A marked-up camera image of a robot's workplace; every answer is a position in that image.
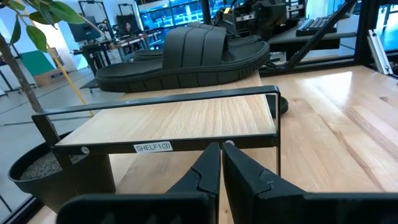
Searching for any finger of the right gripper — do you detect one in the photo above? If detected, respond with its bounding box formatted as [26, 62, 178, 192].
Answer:
[272, 2, 287, 30]
[257, 2, 273, 31]

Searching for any black rubber slide sandal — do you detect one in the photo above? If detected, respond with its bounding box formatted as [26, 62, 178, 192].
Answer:
[95, 26, 271, 93]
[266, 94, 289, 116]
[132, 21, 262, 62]

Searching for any black monitor screen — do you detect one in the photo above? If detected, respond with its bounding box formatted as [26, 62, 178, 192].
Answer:
[67, 15, 103, 44]

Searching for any black metal rig frame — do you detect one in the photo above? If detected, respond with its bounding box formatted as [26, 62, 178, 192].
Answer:
[0, 0, 398, 224]

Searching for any black keyboard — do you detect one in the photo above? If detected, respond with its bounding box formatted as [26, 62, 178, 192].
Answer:
[295, 17, 339, 37]

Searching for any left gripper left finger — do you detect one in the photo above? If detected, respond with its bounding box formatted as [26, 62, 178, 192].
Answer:
[57, 142, 221, 224]

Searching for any green panel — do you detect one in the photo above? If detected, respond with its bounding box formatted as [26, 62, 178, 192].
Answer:
[20, 49, 56, 77]

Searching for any dark grey desk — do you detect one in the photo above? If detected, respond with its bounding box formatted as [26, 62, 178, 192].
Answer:
[267, 15, 358, 52]

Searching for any green plant in black pot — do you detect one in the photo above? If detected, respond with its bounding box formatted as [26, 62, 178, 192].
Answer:
[0, 0, 116, 214]

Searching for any wooden shelf black metal frame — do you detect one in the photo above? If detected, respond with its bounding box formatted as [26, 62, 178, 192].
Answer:
[30, 71, 283, 178]

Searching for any cardboard box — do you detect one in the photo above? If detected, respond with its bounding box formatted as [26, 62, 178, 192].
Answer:
[33, 68, 68, 88]

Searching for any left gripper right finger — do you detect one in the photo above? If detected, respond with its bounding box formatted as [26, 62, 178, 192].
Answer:
[222, 142, 398, 224]

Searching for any silver aluminium bar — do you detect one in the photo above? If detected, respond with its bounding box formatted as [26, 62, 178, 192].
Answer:
[368, 29, 393, 75]

